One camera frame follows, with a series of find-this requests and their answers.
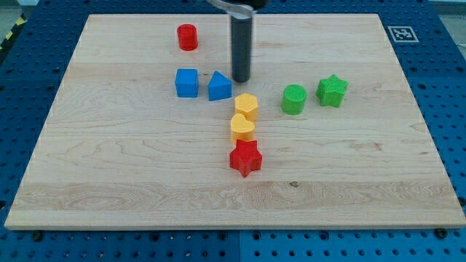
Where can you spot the light wooden board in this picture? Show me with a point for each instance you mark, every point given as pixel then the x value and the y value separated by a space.
pixel 121 151

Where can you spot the blue triangle block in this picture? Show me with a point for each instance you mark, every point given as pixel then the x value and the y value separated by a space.
pixel 219 87

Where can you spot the green cylinder block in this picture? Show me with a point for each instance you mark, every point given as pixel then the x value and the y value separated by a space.
pixel 294 97

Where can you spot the yellow hexagon block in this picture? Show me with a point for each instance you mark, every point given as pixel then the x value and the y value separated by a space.
pixel 247 105

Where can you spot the yellow heart block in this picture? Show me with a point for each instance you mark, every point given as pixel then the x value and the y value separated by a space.
pixel 241 128

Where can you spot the blue cube block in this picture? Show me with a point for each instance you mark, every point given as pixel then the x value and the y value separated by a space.
pixel 186 83

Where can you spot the red cylinder block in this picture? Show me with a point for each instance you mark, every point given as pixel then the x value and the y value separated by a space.
pixel 187 37

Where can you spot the green star block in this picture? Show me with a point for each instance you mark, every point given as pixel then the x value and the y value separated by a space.
pixel 331 91

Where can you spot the red star block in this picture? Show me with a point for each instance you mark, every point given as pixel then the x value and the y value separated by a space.
pixel 246 158

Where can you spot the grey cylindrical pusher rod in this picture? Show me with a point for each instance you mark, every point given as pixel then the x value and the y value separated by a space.
pixel 241 39

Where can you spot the white fiducial marker tag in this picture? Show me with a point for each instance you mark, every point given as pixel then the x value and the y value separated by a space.
pixel 402 34

